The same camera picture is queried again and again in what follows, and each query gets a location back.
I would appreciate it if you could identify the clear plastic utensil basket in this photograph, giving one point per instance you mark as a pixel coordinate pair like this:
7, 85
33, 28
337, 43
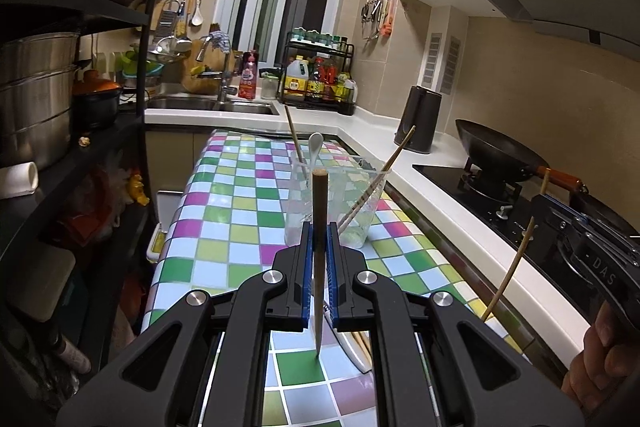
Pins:
300, 207

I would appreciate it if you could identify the glass jar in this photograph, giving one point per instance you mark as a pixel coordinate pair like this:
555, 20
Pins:
270, 87

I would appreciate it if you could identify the white paper roll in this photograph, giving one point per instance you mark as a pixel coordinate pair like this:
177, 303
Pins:
20, 179

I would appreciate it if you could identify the red dish soap bottle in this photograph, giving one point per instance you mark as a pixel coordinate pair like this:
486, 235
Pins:
248, 79

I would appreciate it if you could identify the hanging kitchen tools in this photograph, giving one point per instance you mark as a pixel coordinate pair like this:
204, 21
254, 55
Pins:
377, 17

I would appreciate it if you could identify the red plastic bag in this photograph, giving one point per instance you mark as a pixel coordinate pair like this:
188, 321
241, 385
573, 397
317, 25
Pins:
95, 202

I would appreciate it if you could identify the person's right hand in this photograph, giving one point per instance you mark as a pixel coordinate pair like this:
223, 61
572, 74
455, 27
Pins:
595, 357

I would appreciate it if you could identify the white board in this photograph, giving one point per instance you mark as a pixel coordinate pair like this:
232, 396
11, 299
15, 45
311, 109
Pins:
42, 279

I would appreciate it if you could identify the pale grey knife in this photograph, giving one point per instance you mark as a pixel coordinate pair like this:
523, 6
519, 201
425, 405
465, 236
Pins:
342, 342

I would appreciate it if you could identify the wooden cutting board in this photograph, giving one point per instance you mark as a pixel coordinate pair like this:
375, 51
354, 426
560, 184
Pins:
192, 77

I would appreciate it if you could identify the dark soy sauce bottle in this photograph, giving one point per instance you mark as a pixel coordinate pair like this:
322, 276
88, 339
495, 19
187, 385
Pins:
315, 82

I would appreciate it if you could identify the yellow toy figure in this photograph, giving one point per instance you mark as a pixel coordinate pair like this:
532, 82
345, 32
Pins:
139, 189

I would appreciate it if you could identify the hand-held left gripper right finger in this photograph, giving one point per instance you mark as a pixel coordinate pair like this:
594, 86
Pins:
334, 277

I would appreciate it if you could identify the colourful checkered table cover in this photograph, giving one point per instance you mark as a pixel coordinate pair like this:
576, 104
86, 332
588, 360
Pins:
235, 187

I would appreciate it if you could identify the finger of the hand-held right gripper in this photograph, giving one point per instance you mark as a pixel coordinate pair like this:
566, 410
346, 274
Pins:
547, 232
600, 229

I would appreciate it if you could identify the chrome sink faucet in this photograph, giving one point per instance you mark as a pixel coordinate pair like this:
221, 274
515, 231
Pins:
225, 77

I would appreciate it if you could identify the metal grater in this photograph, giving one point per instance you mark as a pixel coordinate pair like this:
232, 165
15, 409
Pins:
165, 21

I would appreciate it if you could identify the steel kitchen sink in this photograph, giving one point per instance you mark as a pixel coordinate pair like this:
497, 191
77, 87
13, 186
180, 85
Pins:
200, 105

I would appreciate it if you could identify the green plastic bowls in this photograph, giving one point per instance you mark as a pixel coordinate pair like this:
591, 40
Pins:
135, 64

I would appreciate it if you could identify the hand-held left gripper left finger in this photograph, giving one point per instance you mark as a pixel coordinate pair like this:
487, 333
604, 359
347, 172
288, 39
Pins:
306, 277

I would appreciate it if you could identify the single bamboo chopstick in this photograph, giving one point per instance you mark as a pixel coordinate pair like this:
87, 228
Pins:
395, 157
510, 277
292, 132
320, 232

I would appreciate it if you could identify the black metal shelving rack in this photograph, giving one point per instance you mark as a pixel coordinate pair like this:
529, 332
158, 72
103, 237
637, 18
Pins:
130, 14

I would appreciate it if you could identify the black electric kettle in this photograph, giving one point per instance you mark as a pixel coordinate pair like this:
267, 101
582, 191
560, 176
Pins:
417, 122

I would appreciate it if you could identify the white ceramic spoon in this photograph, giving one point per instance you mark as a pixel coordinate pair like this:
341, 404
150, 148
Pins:
315, 142

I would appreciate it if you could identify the wall vent grille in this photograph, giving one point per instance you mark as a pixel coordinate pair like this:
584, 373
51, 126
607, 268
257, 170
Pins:
451, 66
432, 59

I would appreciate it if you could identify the white hanging ladle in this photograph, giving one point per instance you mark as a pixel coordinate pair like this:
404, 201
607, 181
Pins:
196, 17

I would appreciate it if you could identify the black pot with orange lid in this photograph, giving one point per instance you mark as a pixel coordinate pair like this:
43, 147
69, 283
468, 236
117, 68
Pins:
97, 99

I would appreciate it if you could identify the yellow cooking oil bottle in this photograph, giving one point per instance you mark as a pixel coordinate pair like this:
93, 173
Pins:
295, 82

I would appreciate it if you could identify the large steel stockpot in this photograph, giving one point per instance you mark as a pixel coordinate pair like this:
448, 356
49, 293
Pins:
35, 102

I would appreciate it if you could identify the black gas stove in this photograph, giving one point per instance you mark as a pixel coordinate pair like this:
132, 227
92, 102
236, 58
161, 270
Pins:
500, 217

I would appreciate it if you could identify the black spice rack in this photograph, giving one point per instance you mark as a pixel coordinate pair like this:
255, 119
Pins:
347, 104

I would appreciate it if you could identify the steel strainer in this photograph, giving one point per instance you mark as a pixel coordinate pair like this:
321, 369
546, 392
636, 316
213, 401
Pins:
167, 49

